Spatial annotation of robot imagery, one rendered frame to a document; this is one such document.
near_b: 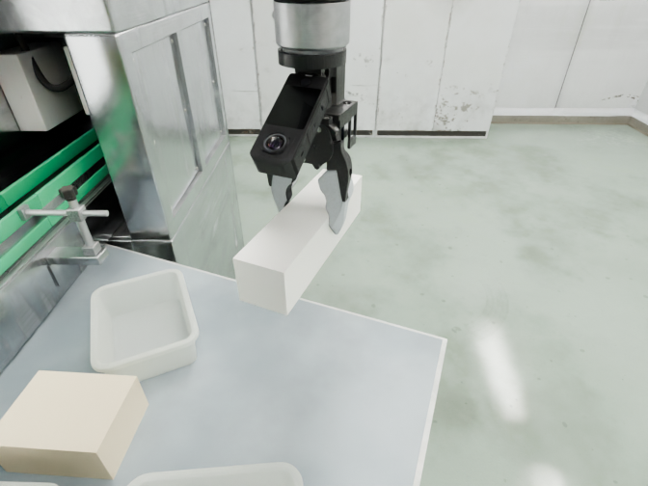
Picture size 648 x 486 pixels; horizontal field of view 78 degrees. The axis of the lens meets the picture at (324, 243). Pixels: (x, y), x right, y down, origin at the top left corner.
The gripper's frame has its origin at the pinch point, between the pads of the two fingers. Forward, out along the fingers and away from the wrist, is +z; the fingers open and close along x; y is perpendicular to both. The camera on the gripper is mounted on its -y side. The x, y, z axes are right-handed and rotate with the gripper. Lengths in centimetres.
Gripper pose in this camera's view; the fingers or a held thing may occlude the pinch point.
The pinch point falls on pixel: (308, 222)
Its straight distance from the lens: 51.6
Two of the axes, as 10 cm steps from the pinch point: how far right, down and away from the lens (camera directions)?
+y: 4.0, -5.3, 7.5
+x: -9.2, -2.3, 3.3
